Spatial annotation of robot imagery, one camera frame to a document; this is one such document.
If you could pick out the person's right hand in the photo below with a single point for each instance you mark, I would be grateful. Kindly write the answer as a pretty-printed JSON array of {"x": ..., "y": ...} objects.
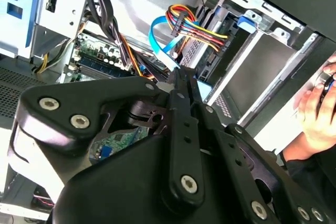
[{"x": 332, "y": 66}]

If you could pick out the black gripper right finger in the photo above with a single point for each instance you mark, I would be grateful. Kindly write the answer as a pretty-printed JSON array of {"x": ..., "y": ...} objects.
[{"x": 212, "y": 129}]

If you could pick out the hard disk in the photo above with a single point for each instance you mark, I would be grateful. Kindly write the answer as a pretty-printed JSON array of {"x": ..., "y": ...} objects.
[{"x": 195, "y": 51}]

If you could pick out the person's left hand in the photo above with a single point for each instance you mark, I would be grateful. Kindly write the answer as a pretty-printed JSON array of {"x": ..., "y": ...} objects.
[{"x": 320, "y": 124}]

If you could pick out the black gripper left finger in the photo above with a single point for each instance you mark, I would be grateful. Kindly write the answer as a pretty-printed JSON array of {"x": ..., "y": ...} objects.
[{"x": 65, "y": 95}]

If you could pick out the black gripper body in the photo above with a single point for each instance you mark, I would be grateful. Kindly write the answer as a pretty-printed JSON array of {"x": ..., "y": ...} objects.
[{"x": 118, "y": 195}]

